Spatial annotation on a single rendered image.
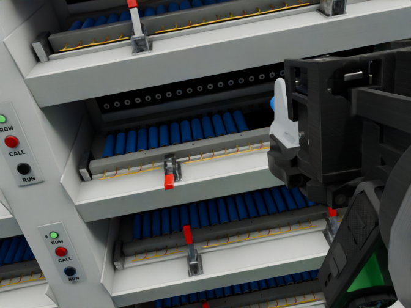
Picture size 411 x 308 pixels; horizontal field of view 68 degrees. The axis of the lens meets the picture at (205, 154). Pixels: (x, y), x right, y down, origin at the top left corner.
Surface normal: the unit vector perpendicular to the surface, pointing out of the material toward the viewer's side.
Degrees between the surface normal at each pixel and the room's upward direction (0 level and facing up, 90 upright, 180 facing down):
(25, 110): 90
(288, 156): 4
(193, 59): 107
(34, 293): 17
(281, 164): 86
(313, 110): 88
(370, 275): 114
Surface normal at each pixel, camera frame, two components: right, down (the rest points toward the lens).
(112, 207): 0.12, 0.62
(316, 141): -0.99, 0.16
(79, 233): 0.07, 0.38
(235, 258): -0.14, -0.76
